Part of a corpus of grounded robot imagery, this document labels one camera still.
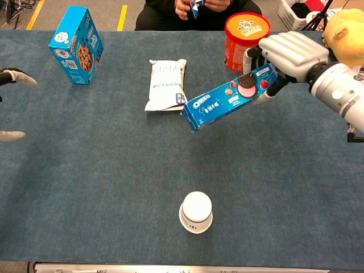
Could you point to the bystander right hand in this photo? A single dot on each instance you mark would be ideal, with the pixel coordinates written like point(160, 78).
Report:
point(182, 8)

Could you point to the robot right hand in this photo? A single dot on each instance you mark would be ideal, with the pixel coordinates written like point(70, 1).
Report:
point(295, 51)

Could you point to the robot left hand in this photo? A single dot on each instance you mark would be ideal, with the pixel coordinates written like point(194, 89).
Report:
point(20, 77)

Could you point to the bystander left hand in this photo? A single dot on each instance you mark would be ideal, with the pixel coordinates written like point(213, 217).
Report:
point(217, 4)

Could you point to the blue white toy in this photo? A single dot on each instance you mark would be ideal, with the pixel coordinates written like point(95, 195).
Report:
point(196, 8)

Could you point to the blue Oreo cookie box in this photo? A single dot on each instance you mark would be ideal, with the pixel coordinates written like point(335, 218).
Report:
point(210, 109)

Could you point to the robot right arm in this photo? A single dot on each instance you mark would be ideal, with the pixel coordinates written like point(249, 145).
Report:
point(338, 88)

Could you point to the blue chocolate chip cookie box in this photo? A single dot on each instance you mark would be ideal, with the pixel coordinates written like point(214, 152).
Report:
point(71, 34)

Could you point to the seated person in black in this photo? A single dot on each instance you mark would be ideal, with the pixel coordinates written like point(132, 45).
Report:
point(159, 17)

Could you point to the white plastic basket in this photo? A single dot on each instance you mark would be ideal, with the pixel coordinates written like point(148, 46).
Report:
point(290, 20)

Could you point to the orange round snack canister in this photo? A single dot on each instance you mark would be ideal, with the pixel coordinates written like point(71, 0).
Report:
point(241, 34)

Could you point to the black tripod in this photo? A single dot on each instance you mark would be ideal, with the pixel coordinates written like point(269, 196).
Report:
point(318, 15)

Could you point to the yellow plush toy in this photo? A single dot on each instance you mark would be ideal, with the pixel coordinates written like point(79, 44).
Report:
point(345, 37)

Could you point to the yellow floor tape strip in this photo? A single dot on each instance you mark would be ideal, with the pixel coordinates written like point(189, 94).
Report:
point(35, 14)

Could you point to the white milk pouch bag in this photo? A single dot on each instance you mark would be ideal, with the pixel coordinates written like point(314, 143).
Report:
point(165, 85)

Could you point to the teal felt table cloth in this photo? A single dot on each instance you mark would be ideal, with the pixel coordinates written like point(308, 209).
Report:
point(113, 159)

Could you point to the white paper cup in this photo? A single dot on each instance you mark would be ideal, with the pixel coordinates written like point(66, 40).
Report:
point(196, 209)

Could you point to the aluminium profile rail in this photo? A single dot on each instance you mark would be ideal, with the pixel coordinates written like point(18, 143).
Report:
point(170, 268)

